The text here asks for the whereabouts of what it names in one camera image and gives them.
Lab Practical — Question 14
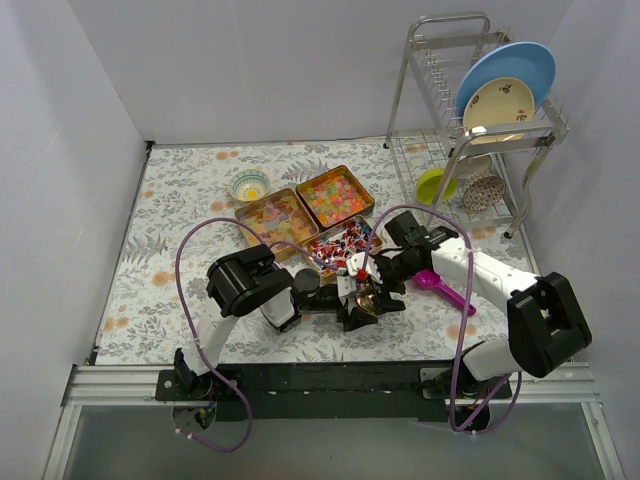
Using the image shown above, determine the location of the magenta plastic scoop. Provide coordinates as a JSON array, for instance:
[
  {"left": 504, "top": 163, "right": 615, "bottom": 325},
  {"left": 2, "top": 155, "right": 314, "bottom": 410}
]
[{"left": 413, "top": 270, "right": 464, "bottom": 311}]

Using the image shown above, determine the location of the gold round tin lid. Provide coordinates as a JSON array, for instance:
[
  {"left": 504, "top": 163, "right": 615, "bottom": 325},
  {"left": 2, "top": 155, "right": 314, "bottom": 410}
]
[{"left": 355, "top": 284, "right": 381, "bottom": 315}]

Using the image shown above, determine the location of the tin of lollipops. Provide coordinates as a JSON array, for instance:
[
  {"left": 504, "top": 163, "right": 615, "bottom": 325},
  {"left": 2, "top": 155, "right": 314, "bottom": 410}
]
[{"left": 301, "top": 215, "right": 372, "bottom": 283}]

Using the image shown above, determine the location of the tin of jelly candies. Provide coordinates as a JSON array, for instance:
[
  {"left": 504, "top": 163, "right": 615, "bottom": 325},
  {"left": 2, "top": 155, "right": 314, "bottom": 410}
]
[{"left": 235, "top": 188, "right": 320, "bottom": 245}]

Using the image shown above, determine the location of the tin of star candies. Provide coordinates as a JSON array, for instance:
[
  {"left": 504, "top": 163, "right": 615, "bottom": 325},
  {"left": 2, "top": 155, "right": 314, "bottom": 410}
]
[{"left": 295, "top": 165, "right": 375, "bottom": 230}]

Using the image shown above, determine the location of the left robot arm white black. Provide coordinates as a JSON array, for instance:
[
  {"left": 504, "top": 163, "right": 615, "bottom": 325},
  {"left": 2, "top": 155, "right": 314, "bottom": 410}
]
[{"left": 174, "top": 244, "right": 378, "bottom": 400}]

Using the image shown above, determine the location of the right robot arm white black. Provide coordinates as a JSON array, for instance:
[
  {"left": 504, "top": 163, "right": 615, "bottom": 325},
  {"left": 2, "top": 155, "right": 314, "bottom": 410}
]
[{"left": 375, "top": 211, "right": 592, "bottom": 398}]

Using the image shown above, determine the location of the lime green bowl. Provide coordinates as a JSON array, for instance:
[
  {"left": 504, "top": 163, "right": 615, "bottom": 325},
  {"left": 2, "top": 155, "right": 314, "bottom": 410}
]
[{"left": 416, "top": 168, "right": 457, "bottom": 205}]

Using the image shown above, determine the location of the patterned dark bowl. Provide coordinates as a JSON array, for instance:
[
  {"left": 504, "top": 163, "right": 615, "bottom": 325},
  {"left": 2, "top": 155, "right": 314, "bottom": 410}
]
[{"left": 462, "top": 173, "right": 506, "bottom": 211}]

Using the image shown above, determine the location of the metal dish rack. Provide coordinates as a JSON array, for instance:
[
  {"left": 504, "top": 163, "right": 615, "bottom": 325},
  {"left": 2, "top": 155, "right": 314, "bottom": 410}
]
[{"left": 383, "top": 11, "right": 569, "bottom": 239}]

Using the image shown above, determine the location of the white bowl in rack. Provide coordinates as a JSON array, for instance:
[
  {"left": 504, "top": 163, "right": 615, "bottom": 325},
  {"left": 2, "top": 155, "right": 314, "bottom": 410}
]
[{"left": 453, "top": 155, "right": 492, "bottom": 180}]

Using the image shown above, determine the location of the patterned ceramic bowl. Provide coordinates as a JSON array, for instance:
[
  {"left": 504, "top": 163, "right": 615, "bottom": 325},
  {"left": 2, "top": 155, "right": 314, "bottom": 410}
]
[{"left": 229, "top": 168, "right": 270, "bottom": 203}]

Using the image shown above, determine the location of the floral tablecloth mat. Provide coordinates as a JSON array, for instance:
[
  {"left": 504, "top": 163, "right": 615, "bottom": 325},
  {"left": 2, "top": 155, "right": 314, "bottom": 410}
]
[{"left": 97, "top": 140, "right": 507, "bottom": 365}]

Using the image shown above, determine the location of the cream plate with flowers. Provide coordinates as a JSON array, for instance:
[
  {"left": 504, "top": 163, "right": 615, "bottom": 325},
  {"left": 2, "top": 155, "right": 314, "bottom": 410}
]
[{"left": 462, "top": 77, "right": 535, "bottom": 130}]

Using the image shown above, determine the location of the blue plate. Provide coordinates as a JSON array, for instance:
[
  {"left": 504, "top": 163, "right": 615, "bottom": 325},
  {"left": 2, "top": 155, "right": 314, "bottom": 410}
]
[{"left": 455, "top": 41, "right": 556, "bottom": 116}]

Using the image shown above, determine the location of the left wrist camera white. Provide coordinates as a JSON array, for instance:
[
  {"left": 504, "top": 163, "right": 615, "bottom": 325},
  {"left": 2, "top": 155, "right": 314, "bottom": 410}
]
[{"left": 336, "top": 275, "right": 357, "bottom": 301}]

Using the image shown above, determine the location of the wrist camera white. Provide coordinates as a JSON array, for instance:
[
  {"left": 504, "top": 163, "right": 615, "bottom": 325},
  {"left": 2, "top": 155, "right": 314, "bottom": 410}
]
[
  {"left": 336, "top": 275, "right": 357, "bottom": 301},
  {"left": 346, "top": 252, "right": 382, "bottom": 284}
]

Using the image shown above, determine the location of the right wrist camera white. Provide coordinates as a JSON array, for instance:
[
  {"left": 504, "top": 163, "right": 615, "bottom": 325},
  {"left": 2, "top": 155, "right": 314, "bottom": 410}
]
[{"left": 346, "top": 252, "right": 382, "bottom": 284}]

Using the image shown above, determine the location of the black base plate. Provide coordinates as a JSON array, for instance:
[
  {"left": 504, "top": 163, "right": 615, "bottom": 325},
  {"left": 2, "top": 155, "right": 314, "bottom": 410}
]
[{"left": 153, "top": 359, "right": 514, "bottom": 424}]

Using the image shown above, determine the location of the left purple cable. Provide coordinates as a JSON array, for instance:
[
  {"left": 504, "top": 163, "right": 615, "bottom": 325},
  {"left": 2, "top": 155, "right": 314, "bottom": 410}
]
[{"left": 174, "top": 218, "right": 351, "bottom": 454}]

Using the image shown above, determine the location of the purple cable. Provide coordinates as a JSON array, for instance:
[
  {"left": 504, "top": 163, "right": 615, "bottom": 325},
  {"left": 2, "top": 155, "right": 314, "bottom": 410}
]
[
  {"left": 174, "top": 218, "right": 351, "bottom": 454},
  {"left": 360, "top": 204, "right": 522, "bottom": 434}
]

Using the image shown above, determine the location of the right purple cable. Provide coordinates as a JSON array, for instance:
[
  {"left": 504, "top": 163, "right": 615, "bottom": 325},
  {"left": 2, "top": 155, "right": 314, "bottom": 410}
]
[{"left": 360, "top": 204, "right": 522, "bottom": 434}]

